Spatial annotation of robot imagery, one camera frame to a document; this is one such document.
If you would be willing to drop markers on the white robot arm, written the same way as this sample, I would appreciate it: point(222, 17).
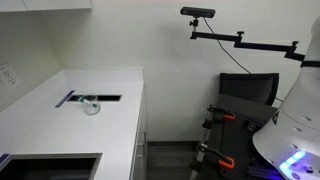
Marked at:
point(290, 140)

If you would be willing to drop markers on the clear drinking glass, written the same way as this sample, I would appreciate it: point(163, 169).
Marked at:
point(89, 110)

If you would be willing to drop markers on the black countertop slot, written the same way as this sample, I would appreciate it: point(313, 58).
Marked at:
point(102, 98)

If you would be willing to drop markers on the upper orange black clamp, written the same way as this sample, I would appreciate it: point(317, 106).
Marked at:
point(220, 114)

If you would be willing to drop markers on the orange black clamp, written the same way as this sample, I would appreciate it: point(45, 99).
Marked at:
point(220, 114)
point(222, 160)

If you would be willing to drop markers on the purple tape strip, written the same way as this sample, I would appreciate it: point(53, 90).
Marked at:
point(64, 99)

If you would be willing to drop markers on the lower orange black clamp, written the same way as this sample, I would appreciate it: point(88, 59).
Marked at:
point(222, 160)

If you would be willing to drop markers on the black office chair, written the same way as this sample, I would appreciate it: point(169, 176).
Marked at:
point(260, 88)

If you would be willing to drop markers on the stainless sink basin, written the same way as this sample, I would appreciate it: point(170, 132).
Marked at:
point(77, 166)

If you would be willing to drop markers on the purple tape corner piece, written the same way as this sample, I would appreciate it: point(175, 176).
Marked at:
point(3, 158)

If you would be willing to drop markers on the white upper cabinet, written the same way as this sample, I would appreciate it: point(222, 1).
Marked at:
point(38, 5)

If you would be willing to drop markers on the black camera on mount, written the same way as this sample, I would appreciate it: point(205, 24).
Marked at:
point(198, 12)

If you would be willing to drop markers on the white wall outlet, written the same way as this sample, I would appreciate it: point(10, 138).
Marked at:
point(8, 76)

